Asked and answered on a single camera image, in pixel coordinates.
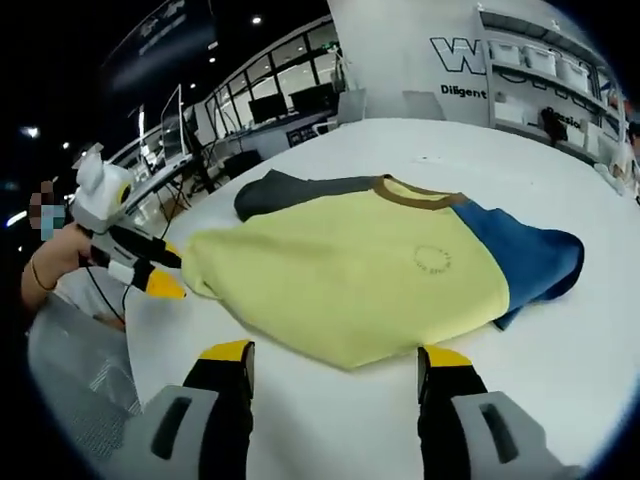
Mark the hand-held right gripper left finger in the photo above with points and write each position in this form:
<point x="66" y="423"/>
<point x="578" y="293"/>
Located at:
<point x="200" y="430"/>

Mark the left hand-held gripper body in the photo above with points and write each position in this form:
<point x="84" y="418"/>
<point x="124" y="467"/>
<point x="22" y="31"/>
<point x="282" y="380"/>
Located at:
<point x="102" y="197"/>

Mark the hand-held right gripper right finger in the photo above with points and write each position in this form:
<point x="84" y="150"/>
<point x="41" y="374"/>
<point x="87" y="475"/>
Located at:
<point x="450" y="430"/>

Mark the yellow garment with coloured sleeves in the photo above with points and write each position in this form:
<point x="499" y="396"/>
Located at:
<point x="340" y="270"/>

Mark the person's left hand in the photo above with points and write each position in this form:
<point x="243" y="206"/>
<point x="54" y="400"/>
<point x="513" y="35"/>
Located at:
<point x="67" y="250"/>

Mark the white desk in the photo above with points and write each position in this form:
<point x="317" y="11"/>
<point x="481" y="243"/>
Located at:
<point x="165" y="172"/>

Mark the dark hanging banner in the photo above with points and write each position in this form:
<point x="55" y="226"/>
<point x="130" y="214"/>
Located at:
<point x="160" y="40"/>

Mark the black monitor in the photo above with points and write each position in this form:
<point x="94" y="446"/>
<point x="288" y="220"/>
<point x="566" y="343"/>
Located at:
<point x="312" y="100"/>
<point x="268" y="109"/>

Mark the grey office chair with armrests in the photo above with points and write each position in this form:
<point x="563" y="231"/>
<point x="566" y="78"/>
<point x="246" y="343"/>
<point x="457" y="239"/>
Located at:
<point x="352" y="105"/>

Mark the black bag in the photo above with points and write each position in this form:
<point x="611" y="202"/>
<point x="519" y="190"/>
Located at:
<point x="556" y="125"/>

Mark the grey metal storage shelf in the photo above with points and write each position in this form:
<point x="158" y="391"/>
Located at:
<point x="505" y="70"/>

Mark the white storage bin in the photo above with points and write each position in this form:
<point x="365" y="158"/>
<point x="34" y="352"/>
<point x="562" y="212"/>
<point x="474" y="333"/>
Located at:
<point x="507" y="54"/>
<point x="574" y="75"/>
<point x="540" y="62"/>

